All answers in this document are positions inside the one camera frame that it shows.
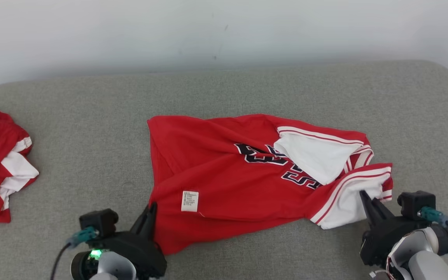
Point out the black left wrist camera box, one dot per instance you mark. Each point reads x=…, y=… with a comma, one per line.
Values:
x=97, y=222

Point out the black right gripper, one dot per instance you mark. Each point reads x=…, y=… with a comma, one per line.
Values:
x=383, y=241

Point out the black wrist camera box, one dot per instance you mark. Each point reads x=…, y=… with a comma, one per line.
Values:
x=97, y=222
x=414, y=204

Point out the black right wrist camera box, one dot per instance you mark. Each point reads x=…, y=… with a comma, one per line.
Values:
x=414, y=204

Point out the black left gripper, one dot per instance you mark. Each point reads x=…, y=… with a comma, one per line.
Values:
x=142, y=256

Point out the red basketball jersey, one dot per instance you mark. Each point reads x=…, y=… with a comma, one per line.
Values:
x=216, y=163

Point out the grey fabric sofa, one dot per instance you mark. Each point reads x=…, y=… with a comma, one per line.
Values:
x=91, y=155

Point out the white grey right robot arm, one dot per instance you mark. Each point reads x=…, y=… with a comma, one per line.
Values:
x=426, y=256

